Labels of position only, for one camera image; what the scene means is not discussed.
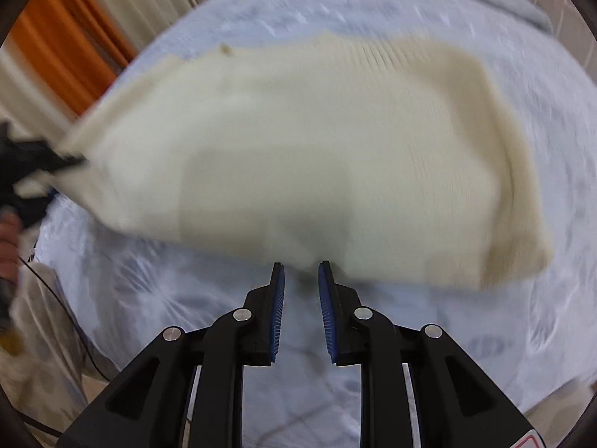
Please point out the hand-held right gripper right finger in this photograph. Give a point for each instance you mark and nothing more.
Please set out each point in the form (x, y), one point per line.
(326, 312)

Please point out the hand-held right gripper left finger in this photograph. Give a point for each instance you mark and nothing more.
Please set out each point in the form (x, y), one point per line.
(278, 310)

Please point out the person's left hand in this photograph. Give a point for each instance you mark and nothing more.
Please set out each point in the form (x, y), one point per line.
(8, 247)

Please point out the beige cloth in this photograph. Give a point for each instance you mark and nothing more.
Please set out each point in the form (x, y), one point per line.
(42, 345)

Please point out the bed with blue butterfly sheet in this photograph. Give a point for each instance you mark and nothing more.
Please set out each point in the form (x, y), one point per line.
(419, 326)

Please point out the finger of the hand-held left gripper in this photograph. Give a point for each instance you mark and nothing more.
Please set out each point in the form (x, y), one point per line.
(56, 161)

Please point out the cream knit cardigan red buttons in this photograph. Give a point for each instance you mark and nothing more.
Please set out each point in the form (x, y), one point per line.
(303, 158)

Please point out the orange curtain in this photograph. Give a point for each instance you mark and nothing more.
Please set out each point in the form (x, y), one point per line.
(65, 37)

